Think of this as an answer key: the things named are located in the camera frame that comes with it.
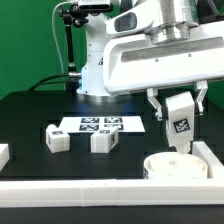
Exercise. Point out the camera on mount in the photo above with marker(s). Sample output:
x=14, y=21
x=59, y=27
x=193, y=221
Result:
x=95, y=5

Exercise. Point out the white U-shaped fence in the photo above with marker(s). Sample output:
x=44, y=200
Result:
x=112, y=192

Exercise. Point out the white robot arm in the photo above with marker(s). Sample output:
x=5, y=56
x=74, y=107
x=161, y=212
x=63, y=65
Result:
x=157, y=44

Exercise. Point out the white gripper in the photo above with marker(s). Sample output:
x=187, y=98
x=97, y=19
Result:
x=133, y=64

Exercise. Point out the white marker sheet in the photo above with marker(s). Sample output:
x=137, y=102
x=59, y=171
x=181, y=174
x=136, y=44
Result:
x=129, y=124

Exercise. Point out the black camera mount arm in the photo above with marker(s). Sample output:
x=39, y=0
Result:
x=73, y=16

